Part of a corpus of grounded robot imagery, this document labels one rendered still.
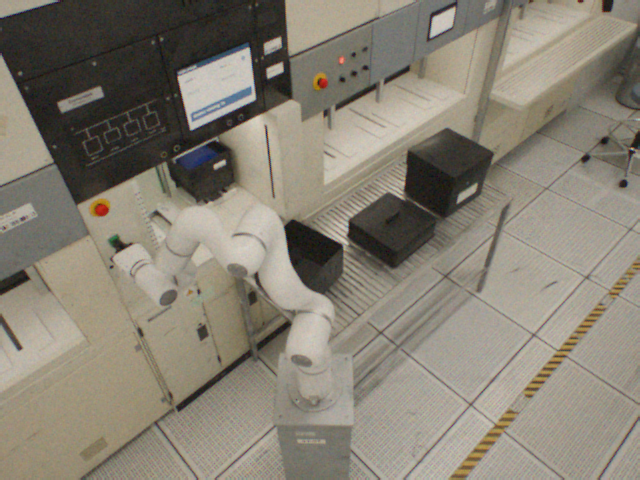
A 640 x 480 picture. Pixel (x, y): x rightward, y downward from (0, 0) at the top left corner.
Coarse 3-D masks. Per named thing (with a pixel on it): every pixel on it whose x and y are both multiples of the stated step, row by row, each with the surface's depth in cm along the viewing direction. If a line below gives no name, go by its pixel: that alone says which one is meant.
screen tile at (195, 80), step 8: (200, 72) 162; (184, 80) 160; (192, 80) 162; (200, 80) 164; (208, 80) 166; (216, 80) 168; (184, 88) 161; (192, 88) 163; (216, 88) 170; (192, 96) 165; (200, 96) 167; (208, 96) 169; (216, 96) 172; (192, 104) 166; (200, 104) 169
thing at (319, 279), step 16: (288, 224) 218; (288, 240) 224; (304, 240) 223; (320, 240) 215; (304, 256) 225; (320, 256) 223; (336, 256) 205; (256, 272) 210; (304, 272) 219; (320, 272) 199; (336, 272) 213; (320, 288) 206
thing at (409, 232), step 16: (368, 208) 233; (384, 208) 233; (400, 208) 233; (416, 208) 232; (352, 224) 227; (368, 224) 226; (384, 224) 225; (400, 224) 225; (416, 224) 225; (432, 224) 226; (368, 240) 224; (384, 240) 219; (400, 240) 218; (416, 240) 222; (384, 256) 222; (400, 256) 219
